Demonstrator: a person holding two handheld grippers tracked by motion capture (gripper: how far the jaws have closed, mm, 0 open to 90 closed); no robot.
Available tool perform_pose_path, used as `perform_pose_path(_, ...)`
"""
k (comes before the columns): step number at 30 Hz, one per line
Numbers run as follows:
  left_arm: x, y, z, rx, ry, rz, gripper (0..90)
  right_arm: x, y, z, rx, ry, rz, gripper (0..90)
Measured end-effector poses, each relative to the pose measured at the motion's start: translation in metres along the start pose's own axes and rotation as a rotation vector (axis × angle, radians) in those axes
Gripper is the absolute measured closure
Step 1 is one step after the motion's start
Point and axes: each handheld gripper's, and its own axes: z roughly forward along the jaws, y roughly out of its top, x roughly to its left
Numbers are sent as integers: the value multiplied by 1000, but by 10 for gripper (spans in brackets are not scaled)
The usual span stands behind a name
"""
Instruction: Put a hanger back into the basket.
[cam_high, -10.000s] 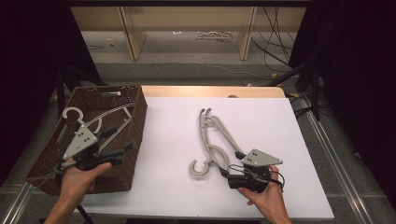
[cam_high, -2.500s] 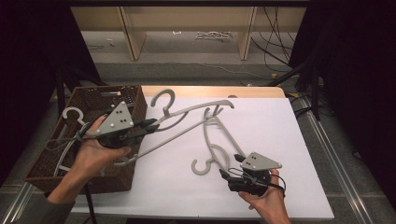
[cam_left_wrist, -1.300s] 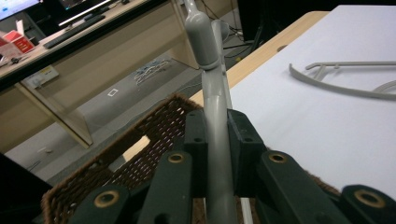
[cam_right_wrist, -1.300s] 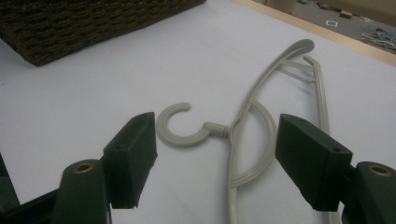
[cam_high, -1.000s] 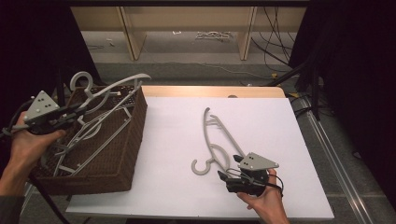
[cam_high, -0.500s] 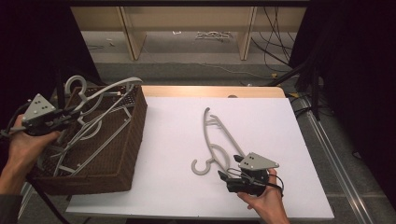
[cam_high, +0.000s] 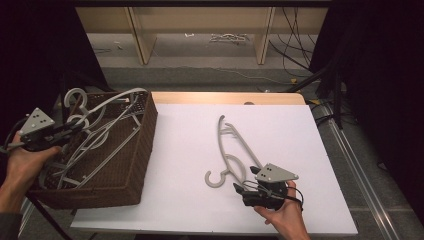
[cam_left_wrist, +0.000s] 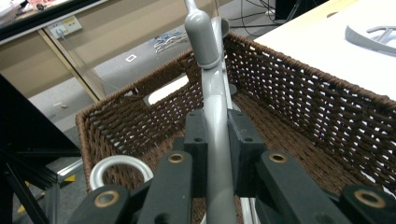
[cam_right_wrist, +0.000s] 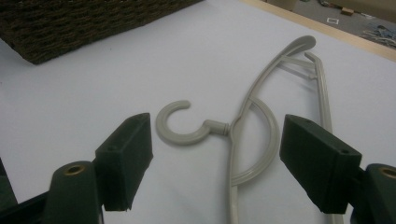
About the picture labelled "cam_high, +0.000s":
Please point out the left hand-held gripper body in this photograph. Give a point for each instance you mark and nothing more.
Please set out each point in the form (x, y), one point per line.
(36, 122)

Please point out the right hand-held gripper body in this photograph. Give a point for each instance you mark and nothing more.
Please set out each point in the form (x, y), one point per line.
(273, 175)

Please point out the grey plastic clothes hanger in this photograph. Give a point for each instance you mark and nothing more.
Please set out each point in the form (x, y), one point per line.
(219, 136)
(110, 156)
(80, 116)
(133, 90)

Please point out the brown wicker basket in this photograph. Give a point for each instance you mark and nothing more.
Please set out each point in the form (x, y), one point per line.
(133, 180)

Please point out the person's left hand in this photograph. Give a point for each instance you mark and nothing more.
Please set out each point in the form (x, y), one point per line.
(26, 166)

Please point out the person's right hand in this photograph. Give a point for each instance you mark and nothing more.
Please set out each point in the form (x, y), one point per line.
(286, 218)

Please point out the white table sheet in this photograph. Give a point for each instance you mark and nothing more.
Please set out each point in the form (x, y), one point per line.
(186, 200)

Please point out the black curtain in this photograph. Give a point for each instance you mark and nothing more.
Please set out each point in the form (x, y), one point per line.
(383, 66)
(33, 50)

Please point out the black stand leg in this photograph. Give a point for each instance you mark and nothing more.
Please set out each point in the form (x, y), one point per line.
(46, 217)

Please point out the black stand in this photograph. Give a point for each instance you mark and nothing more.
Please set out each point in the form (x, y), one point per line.
(338, 106)

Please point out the wooden shelf unit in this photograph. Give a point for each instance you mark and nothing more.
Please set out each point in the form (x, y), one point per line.
(200, 20)

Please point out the metal floor rail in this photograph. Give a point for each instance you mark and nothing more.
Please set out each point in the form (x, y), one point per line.
(362, 176)

